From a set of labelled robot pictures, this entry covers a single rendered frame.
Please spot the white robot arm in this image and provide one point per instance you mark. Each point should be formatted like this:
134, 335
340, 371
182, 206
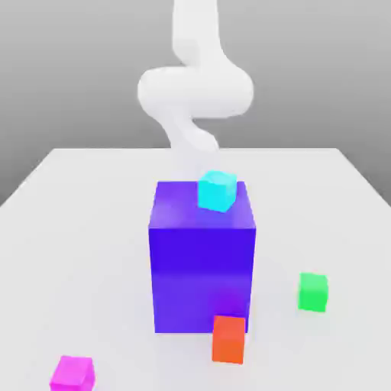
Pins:
195, 91

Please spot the small cyan cube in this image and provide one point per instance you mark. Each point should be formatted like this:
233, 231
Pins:
216, 192

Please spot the small orange cube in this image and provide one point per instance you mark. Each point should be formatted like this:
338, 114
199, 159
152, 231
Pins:
228, 340

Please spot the small green cube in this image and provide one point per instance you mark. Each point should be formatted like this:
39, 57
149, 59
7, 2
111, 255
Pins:
312, 292

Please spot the small magenta cube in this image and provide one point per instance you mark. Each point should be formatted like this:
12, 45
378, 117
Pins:
72, 374

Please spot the large purple box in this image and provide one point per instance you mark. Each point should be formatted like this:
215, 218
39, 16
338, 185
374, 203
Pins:
201, 268

